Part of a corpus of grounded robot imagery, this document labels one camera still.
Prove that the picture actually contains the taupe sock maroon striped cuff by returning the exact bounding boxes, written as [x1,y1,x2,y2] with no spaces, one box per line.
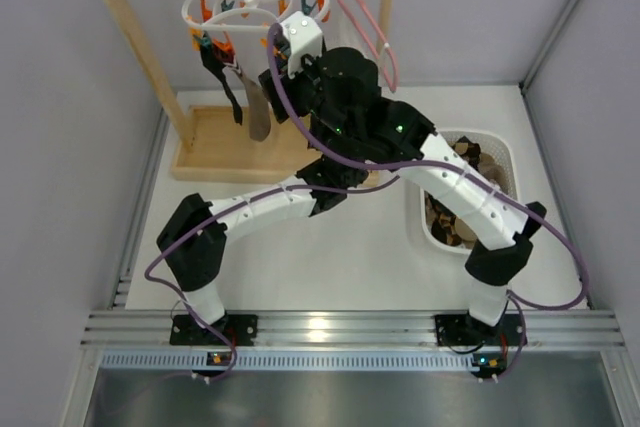
[238,70,271,142]

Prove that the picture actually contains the dark navy sock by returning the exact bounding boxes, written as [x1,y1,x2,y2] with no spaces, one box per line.
[199,45,243,125]

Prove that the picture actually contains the white plastic clip hanger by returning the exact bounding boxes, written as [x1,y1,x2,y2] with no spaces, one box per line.
[180,0,331,33]

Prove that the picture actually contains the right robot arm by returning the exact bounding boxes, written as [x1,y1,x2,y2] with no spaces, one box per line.
[259,47,546,331]

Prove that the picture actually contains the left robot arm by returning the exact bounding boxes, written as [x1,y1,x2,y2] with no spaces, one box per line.
[156,156,369,327]

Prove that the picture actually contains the pink clothes hanger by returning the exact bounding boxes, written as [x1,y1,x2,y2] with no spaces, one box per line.
[335,0,399,93]

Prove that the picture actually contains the socks pile in basket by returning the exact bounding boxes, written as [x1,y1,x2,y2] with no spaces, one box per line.
[424,136,509,252]

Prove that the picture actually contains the white undershirt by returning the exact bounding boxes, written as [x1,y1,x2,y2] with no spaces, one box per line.
[325,9,361,50]

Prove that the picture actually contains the wooden clothes rack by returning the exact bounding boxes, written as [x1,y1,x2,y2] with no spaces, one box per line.
[104,0,392,183]

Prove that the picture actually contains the white perforated laundry basket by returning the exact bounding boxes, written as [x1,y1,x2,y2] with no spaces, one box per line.
[420,130,518,255]

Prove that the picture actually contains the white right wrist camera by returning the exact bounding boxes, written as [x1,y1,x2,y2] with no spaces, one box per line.
[276,11,324,79]

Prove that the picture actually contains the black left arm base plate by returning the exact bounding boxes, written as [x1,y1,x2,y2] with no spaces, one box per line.
[169,314,259,347]

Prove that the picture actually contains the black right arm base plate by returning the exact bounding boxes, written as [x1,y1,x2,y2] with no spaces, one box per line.
[435,313,495,347]

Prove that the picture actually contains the aluminium mounting rail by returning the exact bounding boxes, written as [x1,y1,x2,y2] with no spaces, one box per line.
[81,310,625,351]

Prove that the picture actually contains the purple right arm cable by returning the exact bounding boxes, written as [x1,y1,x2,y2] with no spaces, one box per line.
[266,22,591,383]

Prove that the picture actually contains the white slotted cable duct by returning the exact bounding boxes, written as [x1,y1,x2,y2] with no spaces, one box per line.
[100,349,498,372]

